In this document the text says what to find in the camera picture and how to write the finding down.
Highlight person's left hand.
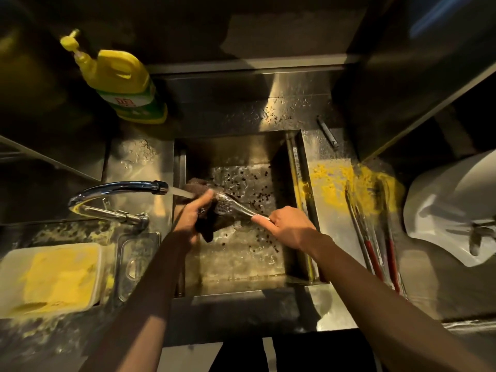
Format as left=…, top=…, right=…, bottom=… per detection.
left=171, top=188, right=215, bottom=245

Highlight person's right hand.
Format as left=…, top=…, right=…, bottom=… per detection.
left=251, top=206, right=322, bottom=255

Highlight dark brown scrubbing cloth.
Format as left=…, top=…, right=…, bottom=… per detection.
left=182, top=178, right=233, bottom=244

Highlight steel kitchen tongs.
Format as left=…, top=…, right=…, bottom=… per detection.
left=211, top=190, right=270, bottom=221

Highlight person's right forearm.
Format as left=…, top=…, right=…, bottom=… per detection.
left=306, top=234, right=496, bottom=372

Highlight person's left forearm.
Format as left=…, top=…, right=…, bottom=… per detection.
left=79, top=231, right=193, bottom=372

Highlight stainless steel sink basin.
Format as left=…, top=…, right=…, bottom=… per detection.
left=173, top=130, right=326, bottom=298

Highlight chrome sink faucet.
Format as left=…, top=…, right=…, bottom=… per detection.
left=68, top=180, right=169, bottom=231

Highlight small steel container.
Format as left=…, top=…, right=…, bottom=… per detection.
left=115, top=231, right=161, bottom=303

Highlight small metal utensil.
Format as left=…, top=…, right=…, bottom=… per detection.
left=316, top=115, right=339, bottom=149

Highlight yellow dish soap bottle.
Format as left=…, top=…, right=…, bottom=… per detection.
left=60, top=29, right=168, bottom=125

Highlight yellow batter spill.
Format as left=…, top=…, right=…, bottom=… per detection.
left=300, top=160, right=405, bottom=215

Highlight white tray of yellow batter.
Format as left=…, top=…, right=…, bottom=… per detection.
left=0, top=243, right=104, bottom=319

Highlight white plastic tub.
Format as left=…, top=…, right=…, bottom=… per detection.
left=403, top=149, right=496, bottom=268

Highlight red-handled steel tongs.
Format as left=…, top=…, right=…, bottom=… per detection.
left=344, top=184, right=388, bottom=283
left=375, top=180, right=407, bottom=297

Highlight grey metal tool handle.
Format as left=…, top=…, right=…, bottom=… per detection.
left=468, top=221, right=496, bottom=257

